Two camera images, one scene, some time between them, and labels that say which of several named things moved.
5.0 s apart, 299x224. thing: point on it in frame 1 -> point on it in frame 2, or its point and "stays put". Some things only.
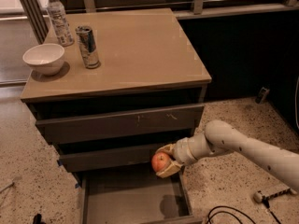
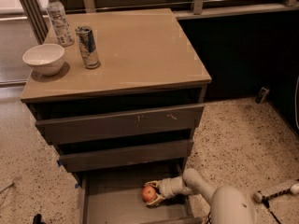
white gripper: [181, 153] -> [167, 188]
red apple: [160, 161] -> [149, 192]
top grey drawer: [69, 128] stays put
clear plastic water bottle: [64, 34] stays put
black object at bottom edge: [37, 219] stays put
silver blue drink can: [88, 45] stays put
